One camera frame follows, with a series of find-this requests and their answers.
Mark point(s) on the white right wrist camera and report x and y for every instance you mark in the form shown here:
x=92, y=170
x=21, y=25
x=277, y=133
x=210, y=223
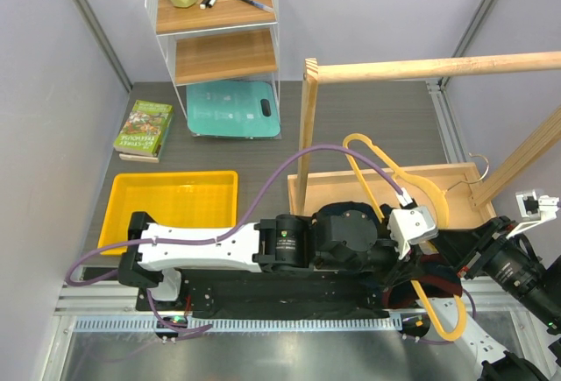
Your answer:
x=535, y=208

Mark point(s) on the white wire shelf unit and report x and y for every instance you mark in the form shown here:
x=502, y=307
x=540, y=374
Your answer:
x=230, y=41

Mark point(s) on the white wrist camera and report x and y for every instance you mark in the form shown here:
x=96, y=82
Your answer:
x=535, y=208
x=410, y=225

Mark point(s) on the thin wooden block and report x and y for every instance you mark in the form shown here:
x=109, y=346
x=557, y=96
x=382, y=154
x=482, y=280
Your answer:
x=138, y=158

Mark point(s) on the teal cutting board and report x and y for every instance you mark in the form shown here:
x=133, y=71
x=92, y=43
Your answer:
x=232, y=109

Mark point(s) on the white slotted cable duct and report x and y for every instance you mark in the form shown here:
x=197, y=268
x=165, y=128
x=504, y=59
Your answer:
x=147, y=324

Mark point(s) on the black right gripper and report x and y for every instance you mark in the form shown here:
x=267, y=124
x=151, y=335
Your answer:
x=457, y=244

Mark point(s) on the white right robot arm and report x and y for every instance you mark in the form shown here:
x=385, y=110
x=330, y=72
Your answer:
x=536, y=290

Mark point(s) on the navy maroon tank top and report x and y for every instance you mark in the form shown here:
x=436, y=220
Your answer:
x=429, y=276

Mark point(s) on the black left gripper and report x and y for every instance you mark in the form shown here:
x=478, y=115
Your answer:
x=400, y=270

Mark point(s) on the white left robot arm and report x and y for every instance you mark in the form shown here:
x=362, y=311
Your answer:
x=285, y=244

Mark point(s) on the green paperback book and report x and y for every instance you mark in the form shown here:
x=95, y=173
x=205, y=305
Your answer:
x=144, y=129

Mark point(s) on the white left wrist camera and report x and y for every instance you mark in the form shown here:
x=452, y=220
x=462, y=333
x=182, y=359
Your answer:
x=410, y=225

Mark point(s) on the yellow plastic tray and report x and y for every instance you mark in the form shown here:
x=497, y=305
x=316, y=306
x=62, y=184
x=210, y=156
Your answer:
x=206, y=199

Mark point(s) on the wooden clothes rack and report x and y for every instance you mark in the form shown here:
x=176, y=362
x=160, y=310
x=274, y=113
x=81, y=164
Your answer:
x=475, y=126

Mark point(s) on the blue pen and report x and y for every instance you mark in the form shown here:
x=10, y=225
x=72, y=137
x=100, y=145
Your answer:
x=259, y=5

